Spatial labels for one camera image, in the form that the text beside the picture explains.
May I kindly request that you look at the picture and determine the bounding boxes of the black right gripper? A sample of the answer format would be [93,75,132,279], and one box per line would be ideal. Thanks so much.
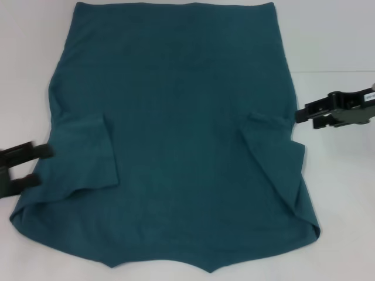
[295,90,375,130]

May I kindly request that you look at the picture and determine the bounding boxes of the teal blue t-shirt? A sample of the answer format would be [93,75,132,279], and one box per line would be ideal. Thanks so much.
[8,1,321,275]

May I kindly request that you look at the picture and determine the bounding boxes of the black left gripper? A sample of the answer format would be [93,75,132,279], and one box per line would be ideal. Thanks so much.
[0,142,57,200]

